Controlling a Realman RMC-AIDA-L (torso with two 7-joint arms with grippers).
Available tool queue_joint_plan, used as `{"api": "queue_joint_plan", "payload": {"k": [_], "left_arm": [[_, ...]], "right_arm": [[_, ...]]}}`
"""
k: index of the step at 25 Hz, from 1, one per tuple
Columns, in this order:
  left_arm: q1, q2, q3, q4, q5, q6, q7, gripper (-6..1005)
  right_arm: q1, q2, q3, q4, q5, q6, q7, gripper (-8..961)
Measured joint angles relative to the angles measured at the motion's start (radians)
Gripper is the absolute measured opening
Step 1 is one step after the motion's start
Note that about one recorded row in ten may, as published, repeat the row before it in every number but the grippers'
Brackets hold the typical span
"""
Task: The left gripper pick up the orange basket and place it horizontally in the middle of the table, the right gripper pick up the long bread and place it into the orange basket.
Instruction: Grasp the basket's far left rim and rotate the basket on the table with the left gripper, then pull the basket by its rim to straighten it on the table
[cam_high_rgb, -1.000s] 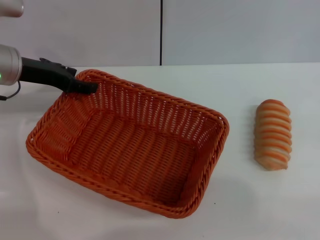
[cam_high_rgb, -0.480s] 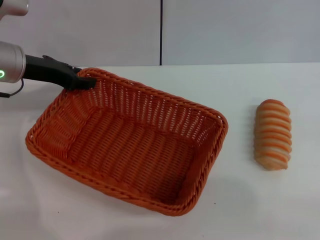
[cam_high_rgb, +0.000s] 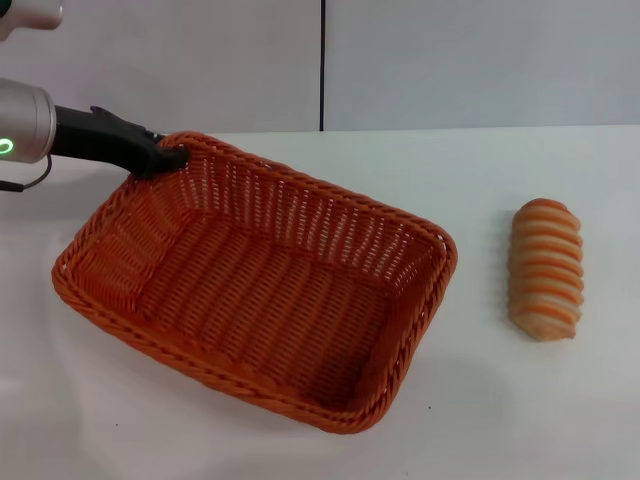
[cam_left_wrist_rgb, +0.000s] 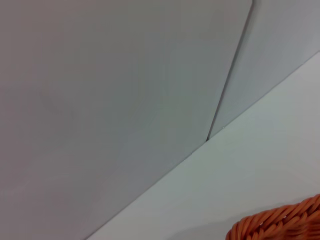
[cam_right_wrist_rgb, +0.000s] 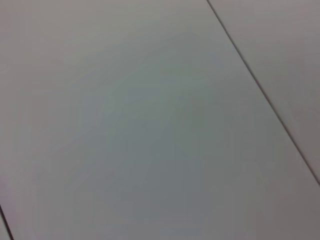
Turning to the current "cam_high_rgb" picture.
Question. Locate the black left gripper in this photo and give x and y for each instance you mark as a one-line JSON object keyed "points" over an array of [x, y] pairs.
{"points": [[95, 137]]}

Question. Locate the orange woven plastic basket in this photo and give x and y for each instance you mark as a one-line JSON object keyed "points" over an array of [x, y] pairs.
{"points": [[260, 310]]}

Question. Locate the striped bread roll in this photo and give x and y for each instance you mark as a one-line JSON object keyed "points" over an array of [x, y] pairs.
{"points": [[547, 270]]}

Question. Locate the dark vertical wall panel strip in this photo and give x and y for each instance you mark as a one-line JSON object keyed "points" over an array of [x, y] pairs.
{"points": [[323, 65]]}

